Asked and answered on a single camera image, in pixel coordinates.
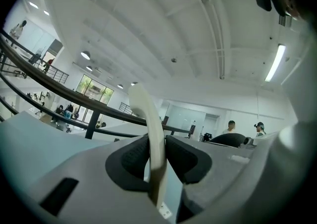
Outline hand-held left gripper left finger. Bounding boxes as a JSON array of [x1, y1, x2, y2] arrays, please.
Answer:
[[105, 134, 151, 193]]

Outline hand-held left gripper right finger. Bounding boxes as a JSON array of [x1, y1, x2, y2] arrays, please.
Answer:
[[165, 134, 213, 185]]

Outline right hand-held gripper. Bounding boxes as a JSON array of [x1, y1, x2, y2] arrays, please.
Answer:
[[184, 26, 317, 224]]

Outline white strip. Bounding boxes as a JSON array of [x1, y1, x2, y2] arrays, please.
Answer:
[[127, 83, 169, 207]]

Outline black mesh chair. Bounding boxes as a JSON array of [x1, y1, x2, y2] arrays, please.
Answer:
[[210, 132, 246, 148]]

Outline large glass window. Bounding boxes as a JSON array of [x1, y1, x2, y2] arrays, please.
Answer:
[[75, 74, 115, 107]]

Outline black metal railing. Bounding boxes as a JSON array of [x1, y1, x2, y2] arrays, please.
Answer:
[[0, 29, 193, 141]]

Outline long ceiling tube light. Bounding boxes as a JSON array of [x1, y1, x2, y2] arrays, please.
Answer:
[[264, 44, 287, 83]]

